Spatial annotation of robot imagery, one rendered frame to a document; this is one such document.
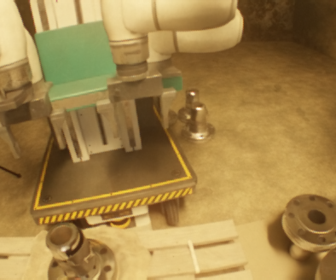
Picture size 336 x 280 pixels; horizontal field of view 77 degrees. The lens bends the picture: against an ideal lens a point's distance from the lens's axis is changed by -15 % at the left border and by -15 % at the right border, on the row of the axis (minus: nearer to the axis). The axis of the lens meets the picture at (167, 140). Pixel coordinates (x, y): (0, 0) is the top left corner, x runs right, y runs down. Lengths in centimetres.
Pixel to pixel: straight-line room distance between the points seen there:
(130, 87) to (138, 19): 17
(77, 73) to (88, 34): 16
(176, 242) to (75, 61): 80
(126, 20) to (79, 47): 47
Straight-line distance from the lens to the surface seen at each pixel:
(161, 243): 101
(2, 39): 57
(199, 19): 50
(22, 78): 59
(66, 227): 84
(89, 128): 117
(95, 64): 98
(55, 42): 97
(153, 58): 83
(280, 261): 117
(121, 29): 53
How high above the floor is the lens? 98
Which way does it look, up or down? 32 degrees down
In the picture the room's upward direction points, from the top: 5 degrees counter-clockwise
